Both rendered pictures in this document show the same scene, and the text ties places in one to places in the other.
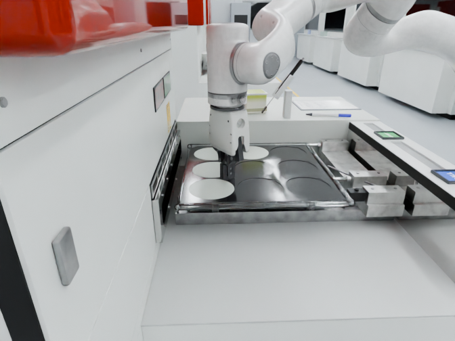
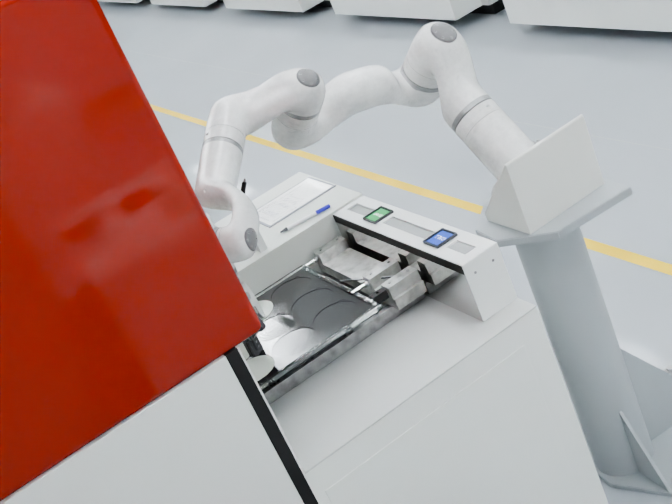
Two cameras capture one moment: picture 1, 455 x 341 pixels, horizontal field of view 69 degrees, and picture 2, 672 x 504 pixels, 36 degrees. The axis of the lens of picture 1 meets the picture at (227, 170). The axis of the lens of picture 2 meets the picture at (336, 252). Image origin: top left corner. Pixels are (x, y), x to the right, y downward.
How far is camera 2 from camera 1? 1.49 m
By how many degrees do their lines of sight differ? 16
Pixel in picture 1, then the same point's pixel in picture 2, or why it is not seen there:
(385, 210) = (410, 294)
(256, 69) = (243, 250)
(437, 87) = not seen: outside the picture
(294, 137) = (285, 266)
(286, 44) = (251, 214)
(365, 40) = (300, 138)
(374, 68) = not seen: outside the picture
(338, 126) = (323, 226)
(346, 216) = (383, 319)
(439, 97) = not seen: outside the picture
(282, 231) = (337, 368)
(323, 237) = (374, 350)
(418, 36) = (347, 107)
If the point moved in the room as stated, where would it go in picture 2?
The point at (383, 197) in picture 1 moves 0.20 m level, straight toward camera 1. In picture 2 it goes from (402, 285) to (408, 333)
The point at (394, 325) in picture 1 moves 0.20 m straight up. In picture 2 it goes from (452, 375) to (417, 293)
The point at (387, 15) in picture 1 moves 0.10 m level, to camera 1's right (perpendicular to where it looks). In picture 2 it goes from (308, 114) to (345, 93)
